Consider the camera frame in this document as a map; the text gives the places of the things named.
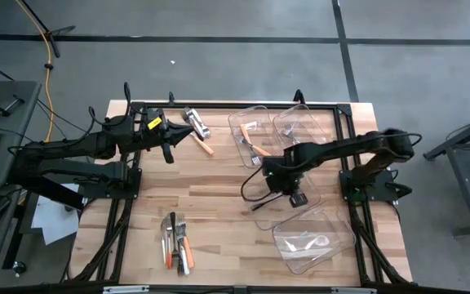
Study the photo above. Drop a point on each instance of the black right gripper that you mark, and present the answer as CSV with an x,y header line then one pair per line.
x,y
284,175

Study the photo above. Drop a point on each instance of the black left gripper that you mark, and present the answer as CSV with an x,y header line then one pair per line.
x,y
153,132

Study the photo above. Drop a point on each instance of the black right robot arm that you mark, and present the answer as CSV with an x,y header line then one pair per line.
x,y
341,147

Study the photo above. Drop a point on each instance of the yellow label tag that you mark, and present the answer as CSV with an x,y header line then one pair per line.
x,y
154,123

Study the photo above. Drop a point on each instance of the clear plastic bin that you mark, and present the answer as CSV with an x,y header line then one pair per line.
x,y
320,253
308,122
312,192
235,134

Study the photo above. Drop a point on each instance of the black table clamp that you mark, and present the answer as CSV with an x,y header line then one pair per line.
x,y
171,98
299,99

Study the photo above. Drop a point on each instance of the silver aluminium extrusion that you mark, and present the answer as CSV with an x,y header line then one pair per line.
x,y
353,290
125,289

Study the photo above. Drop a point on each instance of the white paper sheet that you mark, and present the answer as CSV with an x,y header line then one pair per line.
x,y
53,222

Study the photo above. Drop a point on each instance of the black tripod stand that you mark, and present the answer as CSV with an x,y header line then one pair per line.
x,y
61,29

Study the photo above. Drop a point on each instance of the black caster wheel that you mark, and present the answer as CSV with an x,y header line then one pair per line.
x,y
19,267

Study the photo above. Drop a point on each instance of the black metal table frame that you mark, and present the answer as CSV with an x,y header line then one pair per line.
x,y
239,106

